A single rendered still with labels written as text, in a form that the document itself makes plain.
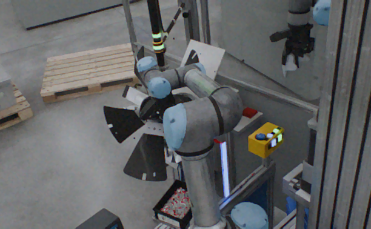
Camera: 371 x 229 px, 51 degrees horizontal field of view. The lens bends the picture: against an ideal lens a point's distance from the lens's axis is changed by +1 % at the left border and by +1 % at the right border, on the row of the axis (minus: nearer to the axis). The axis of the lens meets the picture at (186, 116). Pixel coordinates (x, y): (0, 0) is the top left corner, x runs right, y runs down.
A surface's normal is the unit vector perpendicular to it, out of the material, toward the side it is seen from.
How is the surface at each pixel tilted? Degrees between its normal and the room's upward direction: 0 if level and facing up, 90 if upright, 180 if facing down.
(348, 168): 90
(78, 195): 0
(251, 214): 7
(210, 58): 50
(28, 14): 90
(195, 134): 80
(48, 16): 90
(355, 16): 90
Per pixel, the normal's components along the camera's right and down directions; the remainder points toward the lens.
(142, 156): -0.04, -0.07
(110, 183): -0.11, -0.82
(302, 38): -0.71, 0.46
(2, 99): 0.58, 0.48
